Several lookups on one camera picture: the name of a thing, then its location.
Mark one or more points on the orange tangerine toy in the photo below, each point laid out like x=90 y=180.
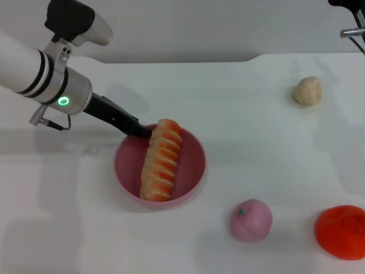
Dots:
x=340 y=232

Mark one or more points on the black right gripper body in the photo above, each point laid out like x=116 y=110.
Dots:
x=349 y=7

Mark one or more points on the pink plastic bowl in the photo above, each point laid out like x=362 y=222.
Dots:
x=191 y=165

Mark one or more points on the beige bun toy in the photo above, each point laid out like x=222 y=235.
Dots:
x=307 y=92

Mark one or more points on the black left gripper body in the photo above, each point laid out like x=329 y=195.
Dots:
x=111 y=114

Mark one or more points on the pink peach toy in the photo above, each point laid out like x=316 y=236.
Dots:
x=252 y=221

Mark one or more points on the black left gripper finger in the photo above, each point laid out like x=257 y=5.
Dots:
x=142 y=131

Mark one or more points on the orange striped bread roll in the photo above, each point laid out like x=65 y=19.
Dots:
x=162 y=162

